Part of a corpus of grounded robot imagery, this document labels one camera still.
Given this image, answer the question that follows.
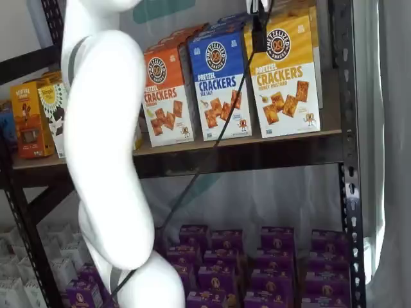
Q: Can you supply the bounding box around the brown wooden shelf board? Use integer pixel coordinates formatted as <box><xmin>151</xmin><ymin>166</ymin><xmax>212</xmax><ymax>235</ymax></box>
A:
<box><xmin>12</xmin><ymin>129</ymin><xmax>343</xmax><ymax>170</ymax></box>

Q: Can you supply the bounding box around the white plastic curtain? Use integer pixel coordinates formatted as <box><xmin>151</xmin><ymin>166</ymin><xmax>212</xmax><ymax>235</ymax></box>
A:
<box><xmin>351</xmin><ymin>0</ymin><xmax>411</xmax><ymax>308</ymax></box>

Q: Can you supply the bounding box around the yellow white snack bar box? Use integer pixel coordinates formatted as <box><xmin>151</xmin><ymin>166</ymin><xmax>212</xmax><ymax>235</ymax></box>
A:
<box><xmin>132</xmin><ymin>117</ymin><xmax>144</xmax><ymax>151</ymax></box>

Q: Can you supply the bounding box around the white box with dark pieces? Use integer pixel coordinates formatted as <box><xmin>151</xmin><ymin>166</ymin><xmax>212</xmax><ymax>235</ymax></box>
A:
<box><xmin>37</xmin><ymin>82</ymin><xmax>71</xmax><ymax>159</ymax></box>

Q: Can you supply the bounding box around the blue white pretzel crackers box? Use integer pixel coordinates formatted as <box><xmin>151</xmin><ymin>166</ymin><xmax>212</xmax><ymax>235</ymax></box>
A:
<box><xmin>188</xmin><ymin>31</ymin><xmax>253</xmax><ymax>142</ymax></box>

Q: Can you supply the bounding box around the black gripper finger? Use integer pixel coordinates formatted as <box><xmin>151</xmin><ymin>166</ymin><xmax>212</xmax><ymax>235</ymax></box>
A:
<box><xmin>251</xmin><ymin>12</ymin><xmax>270</xmax><ymax>53</ymax></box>

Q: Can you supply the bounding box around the white carton box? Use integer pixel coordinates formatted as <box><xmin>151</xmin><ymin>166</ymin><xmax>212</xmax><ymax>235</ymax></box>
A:
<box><xmin>59</xmin><ymin>238</ymin><xmax>88</xmax><ymax>262</ymax></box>
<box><xmin>49</xmin><ymin>256</ymin><xmax>78</xmax><ymax>287</ymax></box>
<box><xmin>17</xmin><ymin>255</ymin><xmax>38</xmax><ymax>280</ymax></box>
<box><xmin>0</xmin><ymin>254</ymin><xmax>19</xmax><ymax>280</ymax></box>
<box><xmin>24</xmin><ymin>278</ymin><xmax>49</xmax><ymax>308</ymax></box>
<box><xmin>0</xmin><ymin>277</ymin><xmax>28</xmax><ymax>308</ymax></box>

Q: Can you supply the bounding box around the yellow white pretzel crackers box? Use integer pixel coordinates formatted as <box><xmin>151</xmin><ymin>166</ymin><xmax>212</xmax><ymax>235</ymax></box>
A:
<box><xmin>243</xmin><ymin>14</ymin><xmax>322</xmax><ymax>139</ymax></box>

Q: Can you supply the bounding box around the black metal shelving rack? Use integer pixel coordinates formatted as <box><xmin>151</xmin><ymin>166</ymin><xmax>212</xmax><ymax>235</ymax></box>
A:
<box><xmin>0</xmin><ymin>0</ymin><xmax>367</xmax><ymax>308</ymax></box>

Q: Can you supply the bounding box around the orange white pretzel crackers box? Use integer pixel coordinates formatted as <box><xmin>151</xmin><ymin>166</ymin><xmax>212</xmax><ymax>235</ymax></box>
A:
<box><xmin>141</xmin><ymin>47</ymin><xmax>195</xmax><ymax>148</ymax></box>

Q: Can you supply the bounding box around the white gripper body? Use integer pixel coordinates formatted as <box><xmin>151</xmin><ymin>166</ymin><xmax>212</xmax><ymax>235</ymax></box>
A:
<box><xmin>245</xmin><ymin>0</ymin><xmax>274</xmax><ymax>14</ymax></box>

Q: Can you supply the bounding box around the black cable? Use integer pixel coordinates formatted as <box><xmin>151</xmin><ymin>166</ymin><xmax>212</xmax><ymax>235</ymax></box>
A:
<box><xmin>110</xmin><ymin>0</ymin><xmax>275</xmax><ymax>298</ymax></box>

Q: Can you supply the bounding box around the tall orange snack box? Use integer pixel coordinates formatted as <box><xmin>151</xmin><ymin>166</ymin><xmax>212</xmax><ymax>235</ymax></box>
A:
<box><xmin>9</xmin><ymin>81</ymin><xmax>56</xmax><ymax>160</ymax></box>

